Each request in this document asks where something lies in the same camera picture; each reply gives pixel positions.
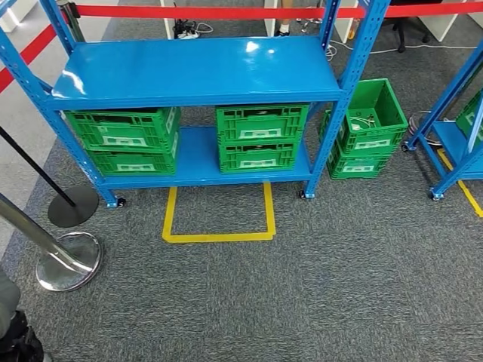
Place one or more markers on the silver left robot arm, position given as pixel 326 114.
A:
pixel 23 345

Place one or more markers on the blue metal shelf rack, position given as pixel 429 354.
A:
pixel 189 70
pixel 453 145

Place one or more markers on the green plastic crate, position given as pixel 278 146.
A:
pixel 260 125
pixel 472 117
pixel 132 165
pixel 358 167
pixel 258 159
pixel 124 130
pixel 377 142

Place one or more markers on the person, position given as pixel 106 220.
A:
pixel 283 27

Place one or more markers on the white power strip with plugs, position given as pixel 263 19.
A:
pixel 186 34

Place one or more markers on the chrome stool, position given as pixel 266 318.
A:
pixel 307 25

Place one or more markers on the white desk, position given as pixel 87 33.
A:
pixel 439 29
pixel 166 20
pixel 345 30

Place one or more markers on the black barrier stanchion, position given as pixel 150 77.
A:
pixel 73 207

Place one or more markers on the black office chair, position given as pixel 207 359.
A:
pixel 409 25

